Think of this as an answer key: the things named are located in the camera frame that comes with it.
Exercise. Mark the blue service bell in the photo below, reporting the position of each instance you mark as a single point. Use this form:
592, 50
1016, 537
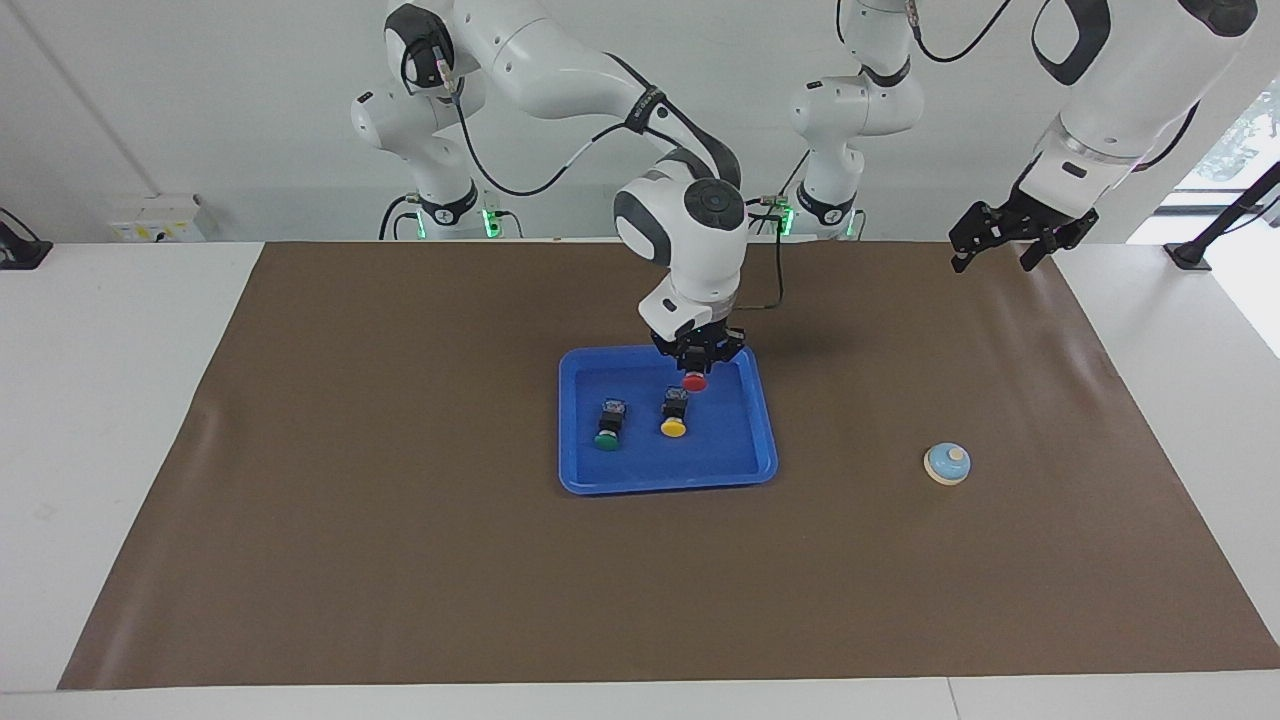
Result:
945, 465

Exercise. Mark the green push button switch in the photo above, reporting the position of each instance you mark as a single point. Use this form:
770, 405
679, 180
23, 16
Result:
607, 438

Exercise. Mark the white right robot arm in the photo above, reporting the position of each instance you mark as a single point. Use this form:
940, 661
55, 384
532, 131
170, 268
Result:
560, 70

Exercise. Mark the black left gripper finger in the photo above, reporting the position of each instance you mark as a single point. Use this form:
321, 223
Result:
966, 245
1042, 252

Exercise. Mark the black angled stand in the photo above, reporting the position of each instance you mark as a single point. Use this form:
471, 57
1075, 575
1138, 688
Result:
1230, 215

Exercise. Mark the brown table mat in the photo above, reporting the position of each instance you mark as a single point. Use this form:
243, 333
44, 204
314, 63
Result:
400, 560

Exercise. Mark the black stand base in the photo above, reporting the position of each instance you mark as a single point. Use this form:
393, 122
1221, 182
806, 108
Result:
20, 252

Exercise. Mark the blue plastic tray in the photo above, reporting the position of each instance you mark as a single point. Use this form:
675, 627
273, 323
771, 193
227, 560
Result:
720, 450

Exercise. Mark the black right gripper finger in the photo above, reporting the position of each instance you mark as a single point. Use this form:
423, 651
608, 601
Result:
720, 358
681, 362

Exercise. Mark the yellow push button switch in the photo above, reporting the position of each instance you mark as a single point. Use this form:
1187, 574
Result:
674, 427

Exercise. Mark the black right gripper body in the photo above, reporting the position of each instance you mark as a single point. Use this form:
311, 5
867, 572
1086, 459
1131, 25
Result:
700, 338

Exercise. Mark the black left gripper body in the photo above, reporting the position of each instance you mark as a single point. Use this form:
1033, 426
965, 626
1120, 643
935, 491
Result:
1040, 222

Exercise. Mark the red push button switch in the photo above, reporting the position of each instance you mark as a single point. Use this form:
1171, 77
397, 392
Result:
695, 382

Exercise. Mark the white wall socket box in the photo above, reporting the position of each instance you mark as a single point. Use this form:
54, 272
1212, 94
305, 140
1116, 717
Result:
155, 220

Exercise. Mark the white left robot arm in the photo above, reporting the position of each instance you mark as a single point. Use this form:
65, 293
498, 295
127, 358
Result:
1130, 80

